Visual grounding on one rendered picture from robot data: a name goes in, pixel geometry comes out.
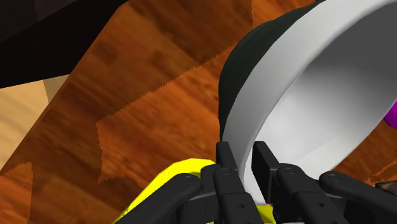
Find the purple object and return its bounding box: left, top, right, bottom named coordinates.
left=383, top=101, right=397, bottom=130

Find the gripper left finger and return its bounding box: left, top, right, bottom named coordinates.
left=115, top=141, right=265, bottom=224

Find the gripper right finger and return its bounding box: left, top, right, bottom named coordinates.
left=251, top=141, right=397, bottom=224

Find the yellow object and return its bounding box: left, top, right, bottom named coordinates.
left=113, top=158, right=277, bottom=224

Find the white bowl with dark outside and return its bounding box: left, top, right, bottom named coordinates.
left=218, top=0, right=397, bottom=206

